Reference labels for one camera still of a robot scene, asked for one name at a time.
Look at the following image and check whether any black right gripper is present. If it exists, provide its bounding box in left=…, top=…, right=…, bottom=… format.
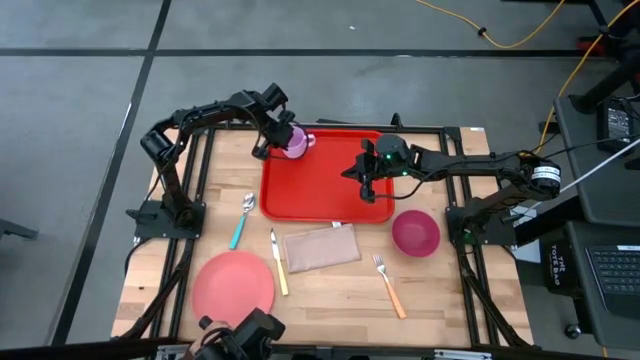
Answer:
left=342, top=133, right=414, bottom=204

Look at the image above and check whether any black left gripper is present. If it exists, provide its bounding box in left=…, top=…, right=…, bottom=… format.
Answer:
left=252, top=82, right=297, bottom=161

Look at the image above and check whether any lilac plastic cup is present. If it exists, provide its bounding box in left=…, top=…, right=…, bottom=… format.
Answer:
left=282, top=125, right=317, bottom=160

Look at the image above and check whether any red plastic tray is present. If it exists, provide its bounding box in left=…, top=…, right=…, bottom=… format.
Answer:
left=259, top=127, right=396, bottom=224

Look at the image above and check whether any magenta bowl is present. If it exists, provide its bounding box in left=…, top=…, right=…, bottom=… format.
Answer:
left=391, top=209, right=442, bottom=259

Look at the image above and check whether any beige cloth napkin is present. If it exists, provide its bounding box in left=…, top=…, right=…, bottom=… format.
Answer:
left=282, top=221, right=362, bottom=274

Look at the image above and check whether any spoon with teal handle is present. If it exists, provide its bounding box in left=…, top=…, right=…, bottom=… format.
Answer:
left=228, top=191, right=258, bottom=251

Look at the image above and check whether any fork with orange handle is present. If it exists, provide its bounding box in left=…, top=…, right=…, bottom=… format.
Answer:
left=372, top=254, right=408, bottom=320

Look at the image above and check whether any knife with yellow handle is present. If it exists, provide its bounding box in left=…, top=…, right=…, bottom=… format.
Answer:
left=269, top=228, right=291, bottom=298

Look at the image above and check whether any pink round plate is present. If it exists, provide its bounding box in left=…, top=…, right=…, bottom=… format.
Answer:
left=192, top=250, right=276, bottom=329

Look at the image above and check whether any white paper sheet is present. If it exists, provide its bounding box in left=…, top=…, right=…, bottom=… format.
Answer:
left=510, top=204, right=544, bottom=265

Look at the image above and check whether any black tote bag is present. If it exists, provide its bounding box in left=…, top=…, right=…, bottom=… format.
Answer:
left=538, top=238, right=577, bottom=297

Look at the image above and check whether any dark grey desk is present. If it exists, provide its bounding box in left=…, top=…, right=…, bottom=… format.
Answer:
left=553, top=94, right=640, bottom=351

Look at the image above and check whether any black power adapter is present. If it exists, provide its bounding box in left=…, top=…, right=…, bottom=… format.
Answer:
left=596, top=97, right=640, bottom=155

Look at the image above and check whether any black chair base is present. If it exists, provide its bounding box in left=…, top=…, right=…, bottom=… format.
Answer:
left=568, top=0, right=640, bottom=115

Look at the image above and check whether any black laptop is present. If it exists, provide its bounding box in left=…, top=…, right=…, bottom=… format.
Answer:
left=584, top=243, right=640, bottom=321

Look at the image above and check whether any grey stand foot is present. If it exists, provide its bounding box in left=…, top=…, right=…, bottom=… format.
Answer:
left=0, top=218, right=40, bottom=241

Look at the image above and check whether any black metal table frame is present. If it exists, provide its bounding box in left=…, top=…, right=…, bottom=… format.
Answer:
left=112, top=112, right=534, bottom=349

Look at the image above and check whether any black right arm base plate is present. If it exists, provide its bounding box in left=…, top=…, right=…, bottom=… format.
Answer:
left=446, top=204, right=520, bottom=247

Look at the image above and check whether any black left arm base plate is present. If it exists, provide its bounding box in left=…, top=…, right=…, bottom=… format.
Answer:
left=124, top=199, right=207, bottom=240

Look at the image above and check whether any yellow extension cable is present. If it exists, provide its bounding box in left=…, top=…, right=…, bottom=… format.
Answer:
left=414, top=0, right=567, bottom=50
left=529, top=0, right=640, bottom=156

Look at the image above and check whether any silver metal bracket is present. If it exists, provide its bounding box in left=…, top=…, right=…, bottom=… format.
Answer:
left=433, top=348, right=494, bottom=360
left=154, top=343, right=187, bottom=360

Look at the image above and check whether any white cable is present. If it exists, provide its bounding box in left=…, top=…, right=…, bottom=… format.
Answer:
left=560, top=137, right=640, bottom=192

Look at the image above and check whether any black camera mount beam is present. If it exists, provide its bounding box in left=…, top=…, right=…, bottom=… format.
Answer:
left=0, top=338, right=640, bottom=360

